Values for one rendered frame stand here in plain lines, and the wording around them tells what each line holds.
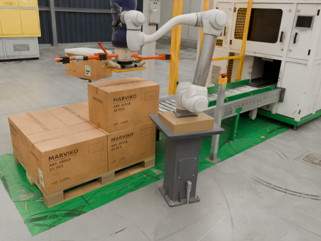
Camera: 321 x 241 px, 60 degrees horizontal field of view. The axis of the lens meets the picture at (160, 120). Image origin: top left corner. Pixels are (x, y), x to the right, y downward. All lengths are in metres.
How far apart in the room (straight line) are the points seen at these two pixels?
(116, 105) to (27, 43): 7.60
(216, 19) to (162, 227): 1.64
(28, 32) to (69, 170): 7.69
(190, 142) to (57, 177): 1.18
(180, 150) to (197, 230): 0.65
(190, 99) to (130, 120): 0.85
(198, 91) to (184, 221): 1.10
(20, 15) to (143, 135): 7.53
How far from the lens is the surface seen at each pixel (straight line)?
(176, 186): 2.56
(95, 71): 4.32
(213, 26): 2.08
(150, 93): 2.80
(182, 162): 2.45
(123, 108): 2.65
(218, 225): 2.51
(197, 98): 2.06
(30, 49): 10.04
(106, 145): 2.68
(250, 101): 4.02
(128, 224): 2.45
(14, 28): 9.81
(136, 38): 2.10
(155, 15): 4.12
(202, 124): 2.25
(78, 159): 2.59
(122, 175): 2.99
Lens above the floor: 1.62
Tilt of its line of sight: 21 degrees down
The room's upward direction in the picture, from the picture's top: 3 degrees clockwise
